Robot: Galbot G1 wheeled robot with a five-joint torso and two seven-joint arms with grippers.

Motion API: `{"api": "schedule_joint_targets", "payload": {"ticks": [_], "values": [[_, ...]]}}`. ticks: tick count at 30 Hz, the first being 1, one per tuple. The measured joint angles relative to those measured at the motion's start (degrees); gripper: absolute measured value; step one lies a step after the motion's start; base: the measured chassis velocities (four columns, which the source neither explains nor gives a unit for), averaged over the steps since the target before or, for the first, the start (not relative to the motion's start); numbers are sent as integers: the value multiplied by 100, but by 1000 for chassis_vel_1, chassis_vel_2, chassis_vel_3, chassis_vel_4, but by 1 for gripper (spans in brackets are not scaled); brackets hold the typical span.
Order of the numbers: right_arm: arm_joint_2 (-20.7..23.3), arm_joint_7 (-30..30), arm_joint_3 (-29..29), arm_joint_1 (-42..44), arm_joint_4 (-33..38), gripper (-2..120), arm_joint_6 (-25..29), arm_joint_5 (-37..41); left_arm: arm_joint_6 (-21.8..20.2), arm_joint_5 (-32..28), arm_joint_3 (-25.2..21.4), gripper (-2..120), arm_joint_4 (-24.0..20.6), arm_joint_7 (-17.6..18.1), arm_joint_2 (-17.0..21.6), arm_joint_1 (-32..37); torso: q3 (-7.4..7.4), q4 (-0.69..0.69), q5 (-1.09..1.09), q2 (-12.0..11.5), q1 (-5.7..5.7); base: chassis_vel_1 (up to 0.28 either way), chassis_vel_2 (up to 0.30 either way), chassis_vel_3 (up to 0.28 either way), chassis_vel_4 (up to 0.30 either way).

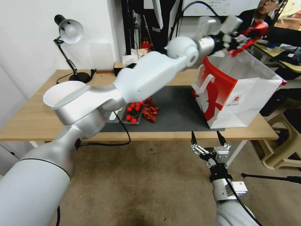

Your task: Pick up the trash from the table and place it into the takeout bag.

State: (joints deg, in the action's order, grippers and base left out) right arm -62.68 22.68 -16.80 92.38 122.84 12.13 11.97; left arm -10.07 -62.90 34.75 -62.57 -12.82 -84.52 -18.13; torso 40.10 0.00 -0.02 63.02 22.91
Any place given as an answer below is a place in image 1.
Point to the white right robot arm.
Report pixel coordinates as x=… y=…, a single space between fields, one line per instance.
x=223 y=191

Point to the black office chair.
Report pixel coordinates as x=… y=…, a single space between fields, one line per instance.
x=279 y=99

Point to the red crayfish pile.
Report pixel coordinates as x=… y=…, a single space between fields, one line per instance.
x=150 y=111

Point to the dark grey table mat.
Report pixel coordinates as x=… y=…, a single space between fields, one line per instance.
x=174 y=110

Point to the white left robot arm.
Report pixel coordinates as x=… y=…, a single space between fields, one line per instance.
x=145 y=70

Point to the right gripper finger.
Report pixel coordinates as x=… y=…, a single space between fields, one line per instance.
x=198 y=149
x=221 y=139

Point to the background wooden desk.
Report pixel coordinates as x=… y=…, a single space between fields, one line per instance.
x=265 y=50

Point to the clear plastic takeout box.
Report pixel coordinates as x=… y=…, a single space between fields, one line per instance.
x=113 y=117

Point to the black desk lamp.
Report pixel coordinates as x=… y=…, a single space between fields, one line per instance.
x=70 y=30

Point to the white table leg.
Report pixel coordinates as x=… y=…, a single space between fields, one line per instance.
x=236 y=151

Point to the whiteboard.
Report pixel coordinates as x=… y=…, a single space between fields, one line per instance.
x=218 y=7

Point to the computer monitor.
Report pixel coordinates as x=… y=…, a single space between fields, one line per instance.
x=288 y=13

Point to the red white paper delivery bag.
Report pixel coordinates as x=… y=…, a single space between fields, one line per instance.
x=244 y=103

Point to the person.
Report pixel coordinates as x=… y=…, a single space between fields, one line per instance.
x=248 y=16

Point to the beige plastic stool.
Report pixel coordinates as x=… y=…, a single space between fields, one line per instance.
x=282 y=143

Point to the black tripod leg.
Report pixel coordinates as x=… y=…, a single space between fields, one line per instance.
x=272 y=177

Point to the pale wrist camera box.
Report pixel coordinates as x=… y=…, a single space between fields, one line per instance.
x=231 y=23
x=221 y=154

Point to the wooden tissue box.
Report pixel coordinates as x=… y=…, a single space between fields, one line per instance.
x=121 y=69

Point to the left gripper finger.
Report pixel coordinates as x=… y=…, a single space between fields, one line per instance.
x=240 y=37
x=232 y=46

